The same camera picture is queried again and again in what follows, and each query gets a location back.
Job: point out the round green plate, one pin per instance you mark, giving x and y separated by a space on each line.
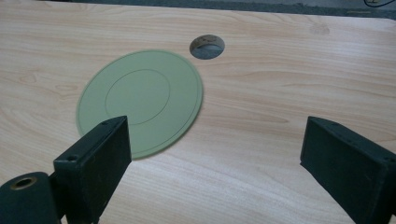
140 99

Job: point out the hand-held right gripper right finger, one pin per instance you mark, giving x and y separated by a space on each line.
351 168

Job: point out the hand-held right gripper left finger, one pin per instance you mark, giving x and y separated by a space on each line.
93 168

